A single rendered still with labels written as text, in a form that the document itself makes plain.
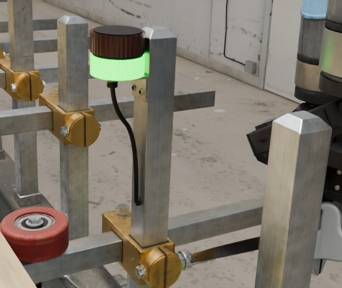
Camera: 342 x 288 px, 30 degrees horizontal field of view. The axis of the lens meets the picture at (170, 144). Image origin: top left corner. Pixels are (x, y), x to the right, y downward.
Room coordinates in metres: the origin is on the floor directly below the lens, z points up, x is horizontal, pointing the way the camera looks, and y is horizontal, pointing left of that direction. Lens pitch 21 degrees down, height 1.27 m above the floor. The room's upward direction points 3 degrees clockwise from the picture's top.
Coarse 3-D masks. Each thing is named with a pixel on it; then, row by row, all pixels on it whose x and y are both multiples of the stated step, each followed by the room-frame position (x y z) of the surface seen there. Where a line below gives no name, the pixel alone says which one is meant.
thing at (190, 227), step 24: (192, 216) 0.79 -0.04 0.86; (216, 216) 0.79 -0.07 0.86; (240, 216) 0.81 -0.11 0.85; (72, 240) 0.71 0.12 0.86; (96, 240) 0.71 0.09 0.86; (120, 240) 0.71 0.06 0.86; (192, 240) 0.77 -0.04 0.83; (24, 264) 0.65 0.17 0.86; (48, 264) 0.66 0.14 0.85; (72, 264) 0.68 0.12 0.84; (96, 264) 0.69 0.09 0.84
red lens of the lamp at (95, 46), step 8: (144, 32) 0.68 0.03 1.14; (96, 40) 0.66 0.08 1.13; (104, 40) 0.65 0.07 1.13; (112, 40) 0.65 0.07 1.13; (120, 40) 0.65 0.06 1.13; (128, 40) 0.65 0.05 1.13; (136, 40) 0.66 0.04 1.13; (144, 40) 0.67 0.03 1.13; (96, 48) 0.66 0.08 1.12; (104, 48) 0.65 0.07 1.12; (112, 48) 0.65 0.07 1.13; (120, 48) 0.65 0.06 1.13; (128, 48) 0.65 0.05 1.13; (136, 48) 0.66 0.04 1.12; (144, 48) 0.68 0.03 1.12; (104, 56) 0.65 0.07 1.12; (112, 56) 0.65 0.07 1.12; (120, 56) 0.65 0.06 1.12; (128, 56) 0.65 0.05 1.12; (136, 56) 0.66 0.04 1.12
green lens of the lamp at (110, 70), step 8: (144, 56) 0.68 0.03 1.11; (96, 64) 0.66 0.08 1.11; (104, 64) 0.65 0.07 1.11; (112, 64) 0.65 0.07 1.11; (120, 64) 0.65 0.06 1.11; (128, 64) 0.65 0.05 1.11; (136, 64) 0.66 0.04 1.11; (96, 72) 0.66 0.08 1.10; (104, 72) 0.65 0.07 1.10; (112, 72) 0.65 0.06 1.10; (120, 72) 0.65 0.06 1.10; (128, 72) 0.65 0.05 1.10; (136, 72) 0.66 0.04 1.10; (112, 80) 0.65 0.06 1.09; (120, 80) 0.65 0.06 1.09; (128, 80) 0.65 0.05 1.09
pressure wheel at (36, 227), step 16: (32, 208) 0.70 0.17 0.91; (48, 208) 0.70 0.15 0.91; (16, 224) 0.66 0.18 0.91; (32, 224) 0.66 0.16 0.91; (48, 224) 0.67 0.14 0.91; (64, 224) 0.66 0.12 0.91; (16, 240) 0.63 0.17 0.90; (32, 240) 0.63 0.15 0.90; (48, 240) 0.64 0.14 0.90; (64, 240) 0.66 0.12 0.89; (32, 256) 0.63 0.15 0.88; (48, 256) 0.64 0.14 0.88
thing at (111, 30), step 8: (96, 32) 0.66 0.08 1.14; (104, 32) 0.66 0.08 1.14; (112, 32) 0.67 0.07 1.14; (120, 32) 0.67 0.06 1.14; (128, 32) 0.67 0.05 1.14; (136, 32) 0.67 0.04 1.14; (96, 56) 0.66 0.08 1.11; (104, 80) 0.66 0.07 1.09; (136, 80) 0.70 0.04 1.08; (144, 80) 0.68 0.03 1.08; (112, 88) 0.67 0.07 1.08; (136, 88) 0.70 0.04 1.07; (144, 88) 0.68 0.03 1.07; (112, 96) 0.67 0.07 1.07; (136, 96) 0.70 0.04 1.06; (144, 96) 0.68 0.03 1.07; (120, 112) 0.68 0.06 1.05; (120, 120) 0.68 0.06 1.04; (128, 128) 0.68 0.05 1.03; (136, 152) 0.69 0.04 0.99; (136, 160) 0.69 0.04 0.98; (136, 168) 0.69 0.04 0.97; (136, 176) 0.69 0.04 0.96; (136, 184) 0.69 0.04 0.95; (136, 192) 0.69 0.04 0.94; (136, 200) 0.69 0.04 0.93
